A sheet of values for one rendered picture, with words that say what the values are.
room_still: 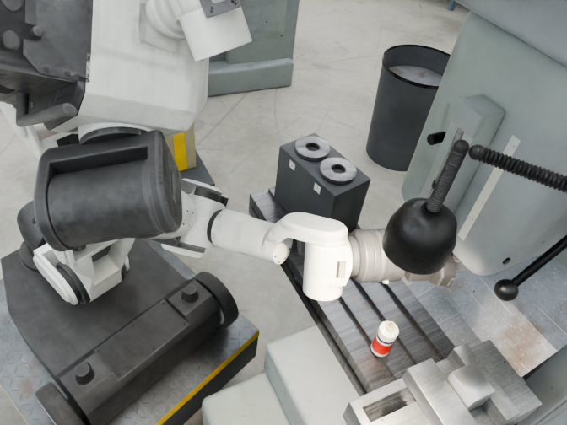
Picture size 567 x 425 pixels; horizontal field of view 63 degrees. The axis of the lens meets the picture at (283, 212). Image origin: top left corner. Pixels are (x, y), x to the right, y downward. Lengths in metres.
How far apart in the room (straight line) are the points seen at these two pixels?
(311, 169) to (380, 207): 1.60
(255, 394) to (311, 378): 0.17
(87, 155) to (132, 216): 0.09
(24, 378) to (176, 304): 0.52
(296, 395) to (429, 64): 2.37
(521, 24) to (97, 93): 0.43
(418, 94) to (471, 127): 2.09
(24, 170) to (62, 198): 2.41
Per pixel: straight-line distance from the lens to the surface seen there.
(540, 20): 0.51
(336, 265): 0.72
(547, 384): 1.40
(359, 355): 1.06
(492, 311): 1.25
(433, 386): 0.95
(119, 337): 1.44
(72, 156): 0.60
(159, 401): 1.54
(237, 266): 2.29
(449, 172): 0.45
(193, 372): 1.57
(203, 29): 0.50
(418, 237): 0.47
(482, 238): 0.66
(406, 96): 2.68
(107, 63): 0.55
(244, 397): 1.20
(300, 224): 0.72
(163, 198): 0.53
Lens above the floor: 1.81
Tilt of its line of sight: 45 degrees down
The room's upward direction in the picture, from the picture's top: 8 degrees clockwise
